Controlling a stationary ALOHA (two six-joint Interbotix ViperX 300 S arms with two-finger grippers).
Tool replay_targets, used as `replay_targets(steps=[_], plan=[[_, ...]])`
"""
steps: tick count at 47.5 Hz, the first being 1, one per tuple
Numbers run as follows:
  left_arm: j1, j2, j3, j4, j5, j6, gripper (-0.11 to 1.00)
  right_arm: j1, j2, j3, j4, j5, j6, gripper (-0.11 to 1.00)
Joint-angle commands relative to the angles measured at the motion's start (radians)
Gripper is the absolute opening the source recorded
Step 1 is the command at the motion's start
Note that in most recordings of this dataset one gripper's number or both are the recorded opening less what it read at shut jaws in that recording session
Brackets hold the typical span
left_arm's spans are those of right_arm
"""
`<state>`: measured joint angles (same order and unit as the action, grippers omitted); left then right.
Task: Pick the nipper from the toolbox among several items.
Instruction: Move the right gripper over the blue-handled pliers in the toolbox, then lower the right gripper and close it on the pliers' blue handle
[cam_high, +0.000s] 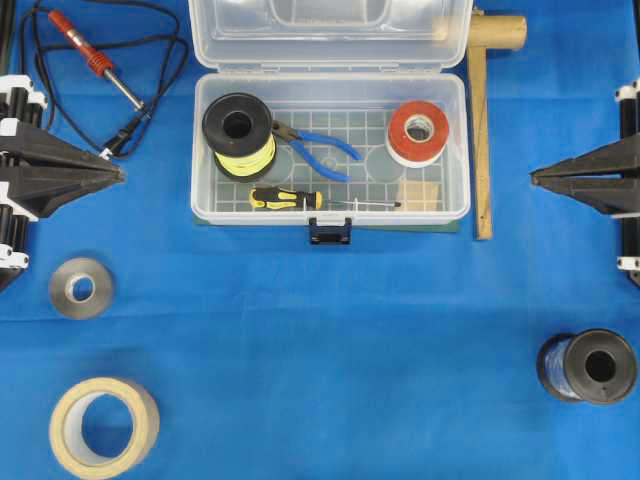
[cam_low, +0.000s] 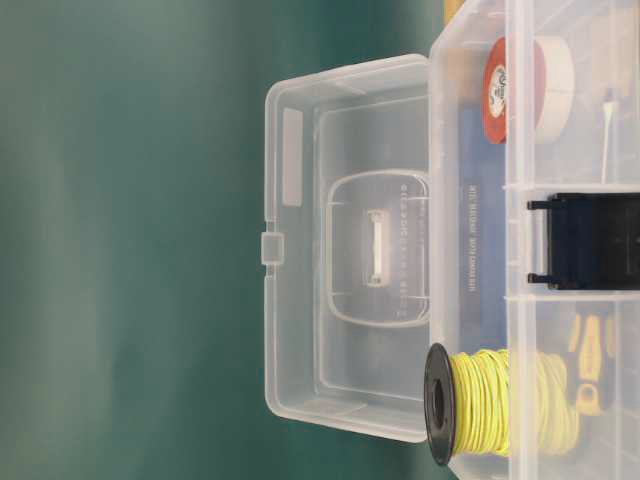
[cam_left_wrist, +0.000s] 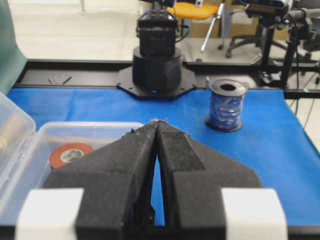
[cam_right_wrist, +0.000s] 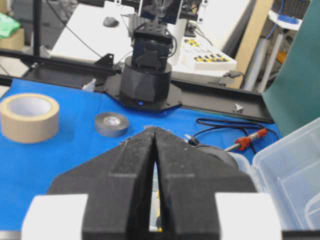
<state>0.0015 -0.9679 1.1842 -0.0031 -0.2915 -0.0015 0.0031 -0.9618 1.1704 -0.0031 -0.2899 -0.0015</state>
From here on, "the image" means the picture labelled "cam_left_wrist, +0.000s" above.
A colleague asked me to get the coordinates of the clear plastic toolbox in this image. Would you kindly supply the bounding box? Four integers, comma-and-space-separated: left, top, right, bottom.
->
0, 122, 142, 226

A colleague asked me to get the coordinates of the clear plastic toolbox lid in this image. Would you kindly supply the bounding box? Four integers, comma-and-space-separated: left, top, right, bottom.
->
0, 93, 36, 186

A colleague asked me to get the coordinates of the orange office chair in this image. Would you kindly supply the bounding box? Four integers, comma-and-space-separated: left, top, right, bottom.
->
166, 0, 226, 52

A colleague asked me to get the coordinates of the orange tape roll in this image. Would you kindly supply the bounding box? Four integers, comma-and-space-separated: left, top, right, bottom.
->
48, 142, 94, 169

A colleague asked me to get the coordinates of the black metal rail frame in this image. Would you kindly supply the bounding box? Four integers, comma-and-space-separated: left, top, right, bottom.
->
14, 59, 320, 100

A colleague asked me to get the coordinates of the blue wire spool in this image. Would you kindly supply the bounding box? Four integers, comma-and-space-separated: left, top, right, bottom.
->
204, 79, 248, 133

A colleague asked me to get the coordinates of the blue table cloth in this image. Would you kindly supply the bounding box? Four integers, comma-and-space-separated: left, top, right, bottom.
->
8, 88, 320, 226

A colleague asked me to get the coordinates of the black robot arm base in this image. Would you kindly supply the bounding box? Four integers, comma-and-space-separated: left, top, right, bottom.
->
117, 0, 197, 98

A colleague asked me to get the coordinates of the black camera stand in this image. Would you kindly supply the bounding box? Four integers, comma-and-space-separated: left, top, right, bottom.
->
243, 0, 320, 88

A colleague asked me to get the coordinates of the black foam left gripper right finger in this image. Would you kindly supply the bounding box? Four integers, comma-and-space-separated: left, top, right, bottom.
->
155, 119, 288, 240

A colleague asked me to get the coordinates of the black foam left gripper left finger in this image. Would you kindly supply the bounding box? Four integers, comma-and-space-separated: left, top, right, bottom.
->
15, 119, 158, 240

